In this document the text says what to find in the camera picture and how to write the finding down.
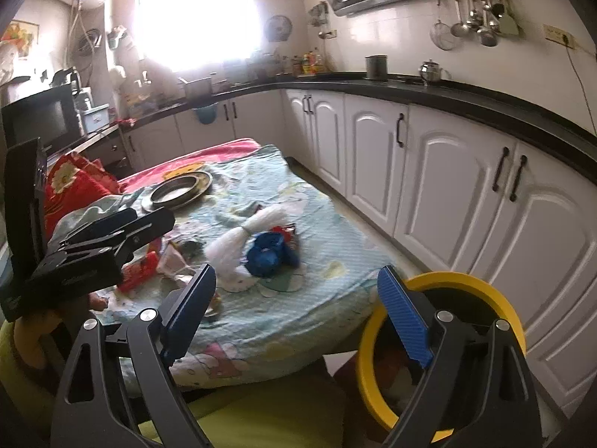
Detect wall power socket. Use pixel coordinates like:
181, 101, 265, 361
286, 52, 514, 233
543, 24, 575, 49

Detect blue hanging basket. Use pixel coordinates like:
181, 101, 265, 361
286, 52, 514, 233
193, 102, 219, 125

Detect white lower cabinets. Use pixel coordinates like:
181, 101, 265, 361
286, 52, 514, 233
124, 89, 596, 415

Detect hanging steel ladle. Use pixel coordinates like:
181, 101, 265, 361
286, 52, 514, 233
450, 0, 469, 38

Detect black microwave oven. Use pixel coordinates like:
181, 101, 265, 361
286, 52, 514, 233
2, 85, 84, 155

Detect dark metal cup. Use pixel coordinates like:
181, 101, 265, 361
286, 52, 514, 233
365, 55, 388, 81

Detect pink blanket underneath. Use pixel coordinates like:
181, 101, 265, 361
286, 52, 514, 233
118, 138, 260, 193

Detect crumpled silver dark wrapper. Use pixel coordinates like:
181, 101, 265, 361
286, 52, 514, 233
156, 241, 203, 287

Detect small steel teapot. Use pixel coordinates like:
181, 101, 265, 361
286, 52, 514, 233
419, 60, 443, 85

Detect blue plastic bag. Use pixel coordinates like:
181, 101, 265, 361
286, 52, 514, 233
245, 231, 300, 277

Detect red snack wrapper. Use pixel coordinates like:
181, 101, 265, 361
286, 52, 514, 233
118, 251, 160, 293

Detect hanging wire strainer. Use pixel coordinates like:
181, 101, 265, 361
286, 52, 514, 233
429, 0, 458, 52

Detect red floral cloth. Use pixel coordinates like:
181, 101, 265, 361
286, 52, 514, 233
44, 152, 121, 235

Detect wall ventilation fan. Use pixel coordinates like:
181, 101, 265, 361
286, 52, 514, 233
264, 14, 293, 44

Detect light blue cartoon blanket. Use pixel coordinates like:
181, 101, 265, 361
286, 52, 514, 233
46, 143, 398, 391

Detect hanging green spatula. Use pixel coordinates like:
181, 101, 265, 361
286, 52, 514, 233
500, 0, 520, 37

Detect black kitchen countertop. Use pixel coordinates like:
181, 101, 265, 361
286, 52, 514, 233
119, 72, 597, 182

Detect yellow rimmed trash bin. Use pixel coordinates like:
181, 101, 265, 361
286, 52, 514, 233
355, 270, 528, 444

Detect white foam fruit net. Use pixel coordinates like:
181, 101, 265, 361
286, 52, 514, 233
204, 204, 290, 293

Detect steel cooking pot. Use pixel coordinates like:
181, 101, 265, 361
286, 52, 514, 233
178, 77, 213, 101

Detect black power cable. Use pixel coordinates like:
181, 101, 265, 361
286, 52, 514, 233
565, 41, 597, 137

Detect round metal plate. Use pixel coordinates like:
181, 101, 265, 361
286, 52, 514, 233
141, 171, 213, 212

